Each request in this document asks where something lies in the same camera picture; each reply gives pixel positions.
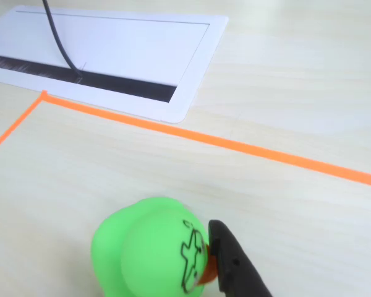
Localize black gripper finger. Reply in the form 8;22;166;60
208;219;273;297

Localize green rubber duck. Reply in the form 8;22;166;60
90;196;219;297

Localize orange tape strip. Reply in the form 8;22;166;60
40;89;371;189
0;92;49;158

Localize white desk cable port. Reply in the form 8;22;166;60
0;4;229;124

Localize black cable into desk port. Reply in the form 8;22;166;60
42;0;83;78

